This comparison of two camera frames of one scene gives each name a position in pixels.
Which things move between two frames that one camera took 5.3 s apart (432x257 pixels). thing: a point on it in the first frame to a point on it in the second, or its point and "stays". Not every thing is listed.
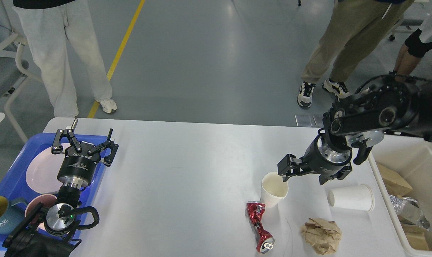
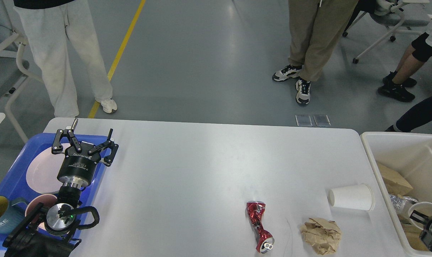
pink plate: [43, 169] stays
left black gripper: [76, 169] stays
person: [353, 28] to [316, 25]
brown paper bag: [417, 236] stays
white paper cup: [273, 189] to [427, 208]
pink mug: [47, 200] stays
